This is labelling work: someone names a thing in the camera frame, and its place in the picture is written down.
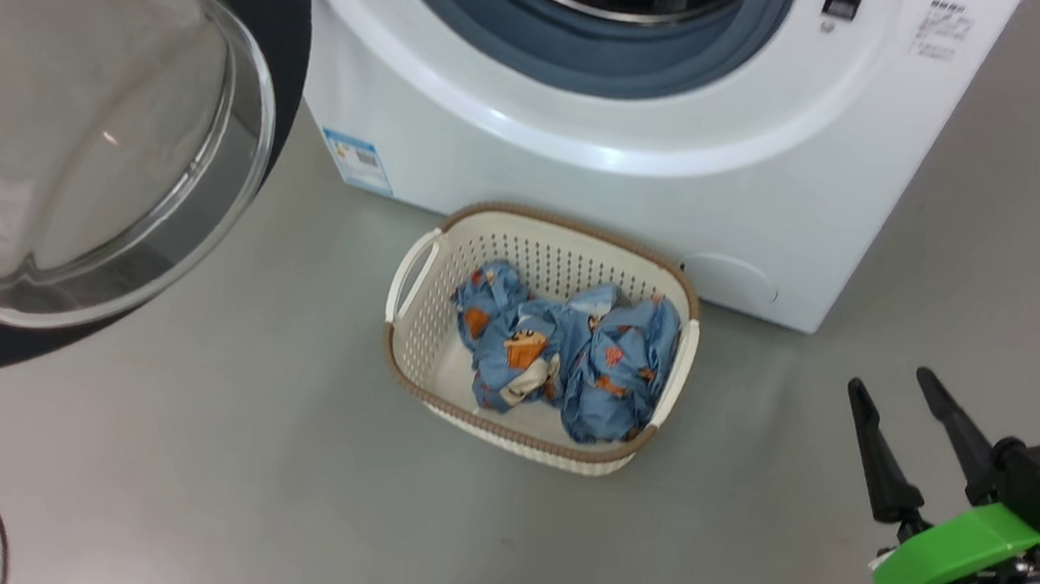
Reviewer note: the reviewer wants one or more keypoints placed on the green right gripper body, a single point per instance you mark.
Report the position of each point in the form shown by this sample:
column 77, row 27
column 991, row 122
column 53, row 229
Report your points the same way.
column 953, row 553

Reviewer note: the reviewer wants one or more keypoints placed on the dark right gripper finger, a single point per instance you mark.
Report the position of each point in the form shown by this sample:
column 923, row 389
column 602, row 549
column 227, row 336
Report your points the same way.
column 880, row 470
column 960, row 430

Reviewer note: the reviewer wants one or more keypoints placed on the white front-load washing machine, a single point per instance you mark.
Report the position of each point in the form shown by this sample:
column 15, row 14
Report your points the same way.
column 588, row 175

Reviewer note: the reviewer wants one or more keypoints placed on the black door latch socket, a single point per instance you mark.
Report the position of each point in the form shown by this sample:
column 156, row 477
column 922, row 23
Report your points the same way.
column 842, row 4

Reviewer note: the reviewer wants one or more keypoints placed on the round white filter cover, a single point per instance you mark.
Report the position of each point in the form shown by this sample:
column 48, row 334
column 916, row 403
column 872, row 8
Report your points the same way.
column 731, row 281

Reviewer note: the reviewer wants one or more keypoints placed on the cream basket with brown rim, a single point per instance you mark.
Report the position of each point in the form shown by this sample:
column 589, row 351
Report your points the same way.
column 439, row 341

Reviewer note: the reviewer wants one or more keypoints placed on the blue energy label sticker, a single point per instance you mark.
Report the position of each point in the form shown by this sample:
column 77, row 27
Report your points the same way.
column 359, row 160

